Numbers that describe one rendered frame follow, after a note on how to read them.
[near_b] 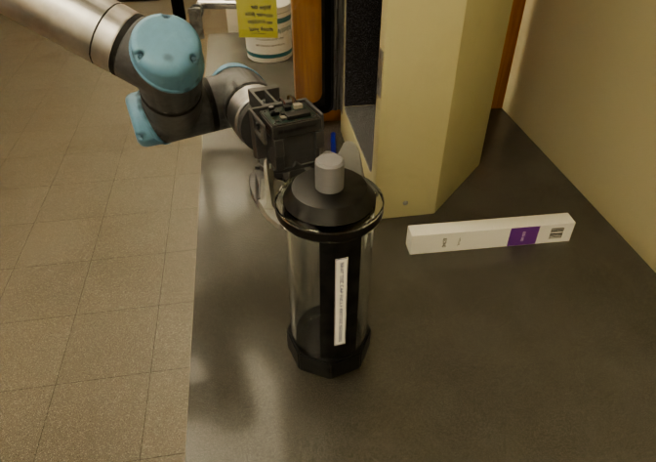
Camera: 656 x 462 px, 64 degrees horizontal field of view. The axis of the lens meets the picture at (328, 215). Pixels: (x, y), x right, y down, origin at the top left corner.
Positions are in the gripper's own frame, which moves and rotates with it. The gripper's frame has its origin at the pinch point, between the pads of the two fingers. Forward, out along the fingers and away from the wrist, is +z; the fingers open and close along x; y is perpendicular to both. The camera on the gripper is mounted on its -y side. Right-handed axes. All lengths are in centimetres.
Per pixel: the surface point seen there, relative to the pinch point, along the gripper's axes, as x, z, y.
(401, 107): 22.0, -22.5, -1.0
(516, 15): 66, -49, 1
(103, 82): -19, -345, -96
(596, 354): 32.4, 12.2, -24.1
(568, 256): 43.0, -3.7, -23.1
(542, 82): 68, -40, -11
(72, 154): -44, -251, -102
